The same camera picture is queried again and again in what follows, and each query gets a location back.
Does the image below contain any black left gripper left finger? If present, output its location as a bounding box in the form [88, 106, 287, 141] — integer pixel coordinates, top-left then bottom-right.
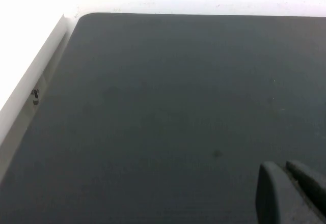
[255, 161, 325, 224]

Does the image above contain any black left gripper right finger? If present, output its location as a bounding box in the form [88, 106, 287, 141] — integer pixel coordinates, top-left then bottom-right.
[285, 159, 326, 211]

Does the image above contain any black table mat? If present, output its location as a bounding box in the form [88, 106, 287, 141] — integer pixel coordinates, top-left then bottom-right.
[0, 12, 326, 224]

